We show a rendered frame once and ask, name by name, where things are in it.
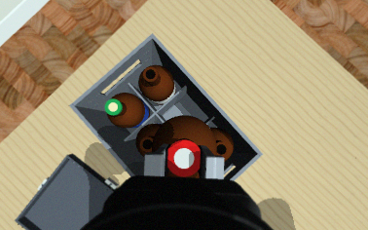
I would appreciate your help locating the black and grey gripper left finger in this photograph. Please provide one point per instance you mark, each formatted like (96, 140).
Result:
(155, 163)

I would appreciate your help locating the grey rectangular tray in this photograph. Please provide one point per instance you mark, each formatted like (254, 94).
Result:
(70, 198)

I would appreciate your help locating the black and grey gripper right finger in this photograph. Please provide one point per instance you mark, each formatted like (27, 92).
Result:
(211, 166)

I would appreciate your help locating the grey bottle crate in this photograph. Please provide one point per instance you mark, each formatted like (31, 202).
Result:
(190, 99)

